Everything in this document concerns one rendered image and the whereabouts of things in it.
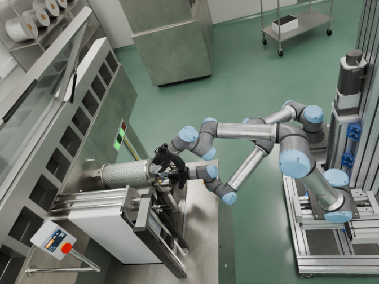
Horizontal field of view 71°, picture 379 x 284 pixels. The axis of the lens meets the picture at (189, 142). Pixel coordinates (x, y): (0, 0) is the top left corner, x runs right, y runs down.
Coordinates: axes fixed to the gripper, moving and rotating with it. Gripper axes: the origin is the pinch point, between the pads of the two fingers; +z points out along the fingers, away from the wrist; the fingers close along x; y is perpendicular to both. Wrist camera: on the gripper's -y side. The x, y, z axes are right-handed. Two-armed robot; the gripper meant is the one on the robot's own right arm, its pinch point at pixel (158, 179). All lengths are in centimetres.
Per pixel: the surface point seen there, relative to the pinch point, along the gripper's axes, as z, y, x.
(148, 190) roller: -2.5, 14.4, 17.0
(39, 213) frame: 31, 40, 41
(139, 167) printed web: 0.9, 22.0, 7.9
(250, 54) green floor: -66, -109, -309
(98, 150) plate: 30.1, 22.5, -8.2
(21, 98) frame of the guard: -6, 92, 41
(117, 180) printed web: 14.5, 18.7, 11.7
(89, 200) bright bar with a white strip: 12, 36, 35
